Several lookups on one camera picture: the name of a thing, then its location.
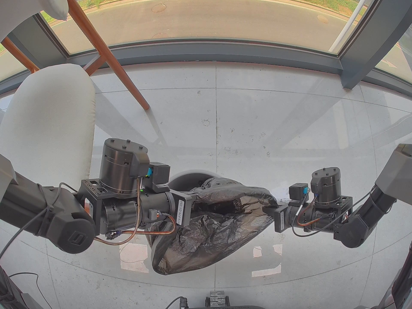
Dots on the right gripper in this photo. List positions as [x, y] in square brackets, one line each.
[280, 220]

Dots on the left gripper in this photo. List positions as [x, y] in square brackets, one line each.
[157, 208]

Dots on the black plastic bag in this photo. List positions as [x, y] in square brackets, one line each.
[209, 233]

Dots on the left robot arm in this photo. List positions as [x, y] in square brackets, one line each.
[64, 217]

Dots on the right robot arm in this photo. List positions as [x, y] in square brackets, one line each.
[357, 227]

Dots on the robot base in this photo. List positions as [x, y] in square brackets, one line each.
[219, 299]

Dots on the white trash bin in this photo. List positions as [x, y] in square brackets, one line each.
[190, 176]

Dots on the crumpled white paper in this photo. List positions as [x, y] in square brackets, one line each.
[283, 199]

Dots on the white cushioned wooden chair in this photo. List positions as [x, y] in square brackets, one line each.
[48, 124]

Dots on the window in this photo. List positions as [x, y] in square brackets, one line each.
[225, 52]

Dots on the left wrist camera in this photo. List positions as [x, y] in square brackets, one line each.
[159, 175]

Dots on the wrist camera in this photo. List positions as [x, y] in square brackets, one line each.
[159, 175]
[297, 193]

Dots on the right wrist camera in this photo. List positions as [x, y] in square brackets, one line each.
[297, 193]

